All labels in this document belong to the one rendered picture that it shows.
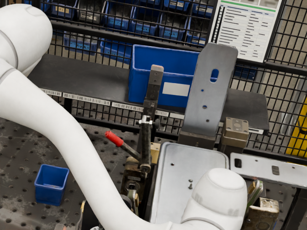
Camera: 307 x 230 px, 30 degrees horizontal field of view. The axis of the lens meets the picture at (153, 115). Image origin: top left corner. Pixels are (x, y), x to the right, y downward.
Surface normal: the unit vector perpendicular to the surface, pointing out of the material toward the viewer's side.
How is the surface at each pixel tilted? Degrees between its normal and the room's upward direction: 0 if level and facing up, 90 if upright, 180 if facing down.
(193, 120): 90
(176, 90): 90
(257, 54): 90
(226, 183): 5
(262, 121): 0
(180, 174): 0
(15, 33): 43
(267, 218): 90
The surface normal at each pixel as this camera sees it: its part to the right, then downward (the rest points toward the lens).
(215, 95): -0.11, 0.57
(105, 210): -0.34, -0.34
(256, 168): 0.15, -0.80
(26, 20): 0.66, -0.52
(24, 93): 0.29, -0.34
